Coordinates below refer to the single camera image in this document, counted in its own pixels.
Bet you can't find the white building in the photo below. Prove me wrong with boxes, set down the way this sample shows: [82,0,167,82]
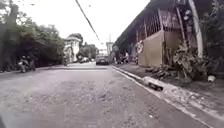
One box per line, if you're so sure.
[63,35,82,64]

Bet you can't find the pale concrete kerb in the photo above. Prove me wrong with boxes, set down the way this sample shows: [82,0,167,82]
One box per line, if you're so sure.
[111,65,224,128]

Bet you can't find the overhead wires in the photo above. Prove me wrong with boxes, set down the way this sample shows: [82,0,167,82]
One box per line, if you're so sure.
[74,0,103,46]

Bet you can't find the dark pavement strip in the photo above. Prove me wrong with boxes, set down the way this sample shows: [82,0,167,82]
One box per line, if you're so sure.
[116,63,224,114]

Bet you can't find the pale pole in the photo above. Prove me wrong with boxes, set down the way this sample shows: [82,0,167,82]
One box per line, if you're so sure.
[188,0,205,60]

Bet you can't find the bush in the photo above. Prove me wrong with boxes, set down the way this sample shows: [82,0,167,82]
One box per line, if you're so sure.
[171,41,210,83]

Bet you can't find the hanging cloth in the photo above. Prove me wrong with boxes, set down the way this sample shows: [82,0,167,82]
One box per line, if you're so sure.
[135,40,145,55]

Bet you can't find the distant trees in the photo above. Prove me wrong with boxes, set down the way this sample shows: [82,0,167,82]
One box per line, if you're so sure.
[77,42,100,61]

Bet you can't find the truck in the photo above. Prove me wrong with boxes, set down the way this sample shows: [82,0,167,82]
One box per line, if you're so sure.
[95,54,110,66]

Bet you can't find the grey asphalt road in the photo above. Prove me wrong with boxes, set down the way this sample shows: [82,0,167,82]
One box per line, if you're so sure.
[0,62,214,128]

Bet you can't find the thin pole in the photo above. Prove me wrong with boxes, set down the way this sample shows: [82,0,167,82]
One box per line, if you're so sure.
[108,33,112,56]

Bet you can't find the row of trees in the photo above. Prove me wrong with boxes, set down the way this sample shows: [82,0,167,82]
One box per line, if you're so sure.
[0,0,66,73]

